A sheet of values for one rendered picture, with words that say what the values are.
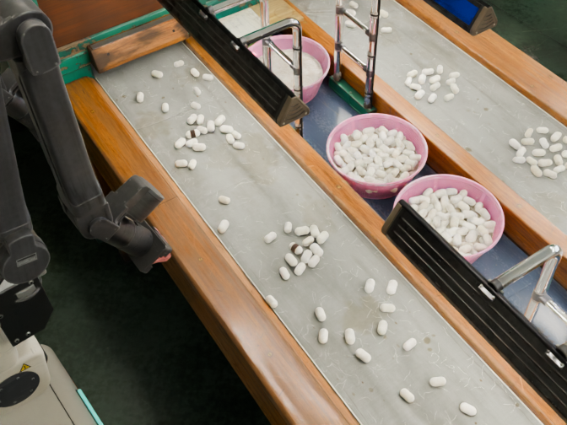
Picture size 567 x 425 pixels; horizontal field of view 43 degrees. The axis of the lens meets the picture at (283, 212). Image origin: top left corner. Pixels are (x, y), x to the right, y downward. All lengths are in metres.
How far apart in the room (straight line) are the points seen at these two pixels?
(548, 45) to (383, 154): 1.87
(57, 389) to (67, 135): 1.20
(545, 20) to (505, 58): 1.59
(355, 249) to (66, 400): 0.93
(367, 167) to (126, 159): 0.64
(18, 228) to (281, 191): 0.87
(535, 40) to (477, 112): 1.62
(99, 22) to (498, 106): 1.16
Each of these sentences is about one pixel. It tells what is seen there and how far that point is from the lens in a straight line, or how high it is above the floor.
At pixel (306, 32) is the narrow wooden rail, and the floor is 0.76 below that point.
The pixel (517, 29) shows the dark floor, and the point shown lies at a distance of 3.75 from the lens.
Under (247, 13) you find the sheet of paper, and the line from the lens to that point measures 2.38.
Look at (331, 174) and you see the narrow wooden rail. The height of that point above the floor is 0.76.
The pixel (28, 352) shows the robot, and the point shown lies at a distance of 1.62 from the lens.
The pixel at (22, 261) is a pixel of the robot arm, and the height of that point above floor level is 1.25.
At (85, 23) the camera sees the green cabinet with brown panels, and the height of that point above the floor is 0.92.
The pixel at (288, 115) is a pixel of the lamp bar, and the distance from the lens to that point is 1.57.
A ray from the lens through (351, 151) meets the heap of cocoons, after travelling 1.95.
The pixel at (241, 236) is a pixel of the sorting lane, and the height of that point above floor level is 0.74.
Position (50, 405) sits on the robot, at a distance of 2.15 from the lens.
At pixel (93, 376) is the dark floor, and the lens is 2.49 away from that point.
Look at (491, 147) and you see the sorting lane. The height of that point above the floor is 0.74.
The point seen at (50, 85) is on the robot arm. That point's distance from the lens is 1.03.
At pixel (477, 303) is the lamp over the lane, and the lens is 1.27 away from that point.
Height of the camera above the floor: 2.12
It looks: 50 degrees down
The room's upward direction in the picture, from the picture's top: 3 degrees counter-clockwise
